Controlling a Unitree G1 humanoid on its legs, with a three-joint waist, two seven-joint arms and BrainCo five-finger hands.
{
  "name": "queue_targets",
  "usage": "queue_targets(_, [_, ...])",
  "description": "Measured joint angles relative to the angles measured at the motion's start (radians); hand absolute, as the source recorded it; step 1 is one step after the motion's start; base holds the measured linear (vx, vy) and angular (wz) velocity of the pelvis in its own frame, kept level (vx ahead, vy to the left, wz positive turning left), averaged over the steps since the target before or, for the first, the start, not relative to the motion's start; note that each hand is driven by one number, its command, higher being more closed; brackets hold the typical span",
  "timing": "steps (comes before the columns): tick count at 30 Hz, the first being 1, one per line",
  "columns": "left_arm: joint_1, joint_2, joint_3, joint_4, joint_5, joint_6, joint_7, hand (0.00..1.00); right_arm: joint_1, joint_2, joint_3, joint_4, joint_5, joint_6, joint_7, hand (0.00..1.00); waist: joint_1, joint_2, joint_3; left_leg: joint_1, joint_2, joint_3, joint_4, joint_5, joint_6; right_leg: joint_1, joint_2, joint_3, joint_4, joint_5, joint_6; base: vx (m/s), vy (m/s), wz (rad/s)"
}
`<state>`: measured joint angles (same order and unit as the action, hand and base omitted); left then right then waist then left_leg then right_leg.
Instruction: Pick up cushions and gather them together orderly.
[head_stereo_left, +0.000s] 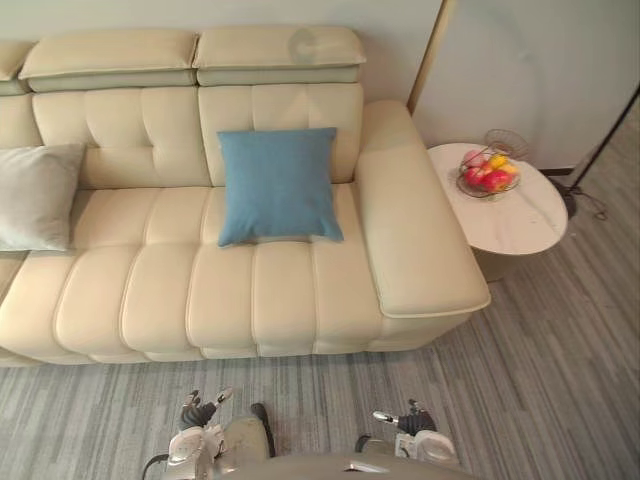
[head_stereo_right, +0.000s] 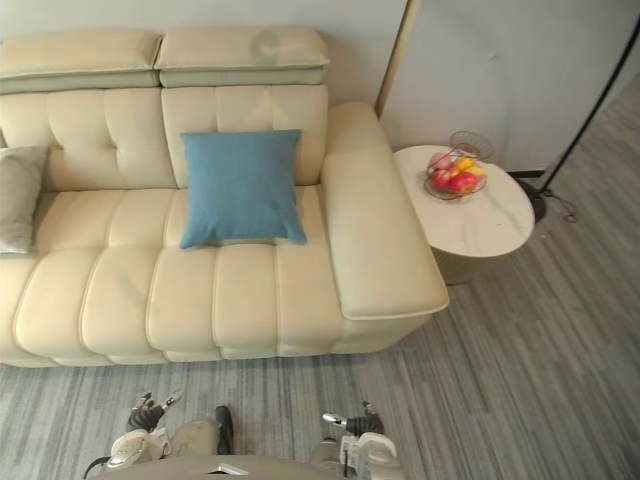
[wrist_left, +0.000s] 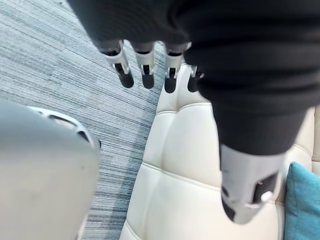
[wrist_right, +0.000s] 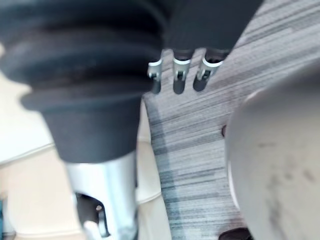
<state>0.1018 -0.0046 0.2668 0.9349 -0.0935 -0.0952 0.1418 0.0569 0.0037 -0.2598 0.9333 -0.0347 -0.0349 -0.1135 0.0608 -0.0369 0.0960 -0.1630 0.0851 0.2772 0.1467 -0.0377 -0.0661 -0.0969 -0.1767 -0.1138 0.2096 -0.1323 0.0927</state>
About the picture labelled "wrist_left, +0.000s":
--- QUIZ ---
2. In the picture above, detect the teal cushion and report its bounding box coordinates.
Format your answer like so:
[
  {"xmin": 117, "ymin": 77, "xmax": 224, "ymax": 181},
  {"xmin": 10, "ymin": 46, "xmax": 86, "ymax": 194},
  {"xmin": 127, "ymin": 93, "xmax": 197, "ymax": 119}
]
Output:
[{"xmin": 284, "ymin": 161, "xmax": 320, "ymax": 240}]

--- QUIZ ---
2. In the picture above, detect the silver robot leg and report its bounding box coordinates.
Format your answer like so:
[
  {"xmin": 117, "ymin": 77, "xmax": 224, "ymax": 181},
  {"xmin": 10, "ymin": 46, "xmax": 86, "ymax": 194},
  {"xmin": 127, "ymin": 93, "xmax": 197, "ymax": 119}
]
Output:
[{"xmin": 0, "ymin": 98, "xmax": 102, "ymax": 240}]

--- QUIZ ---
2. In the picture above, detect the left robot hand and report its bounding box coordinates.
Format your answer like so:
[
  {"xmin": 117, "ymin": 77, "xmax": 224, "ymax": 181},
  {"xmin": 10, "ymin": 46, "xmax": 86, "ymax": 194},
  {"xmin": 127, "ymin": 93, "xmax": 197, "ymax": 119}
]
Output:
[{"xmin": 66, "ymin": 0, "xmax": 320, "ymax": 225}]

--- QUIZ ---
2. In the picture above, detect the white leather sofa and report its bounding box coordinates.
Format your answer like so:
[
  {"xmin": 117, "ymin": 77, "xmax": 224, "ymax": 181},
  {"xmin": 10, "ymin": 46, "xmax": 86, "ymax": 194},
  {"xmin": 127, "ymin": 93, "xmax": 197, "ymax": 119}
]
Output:
[{"xmin": 119, "ymin": 62, "xmax": 320, "ymax": 240}]

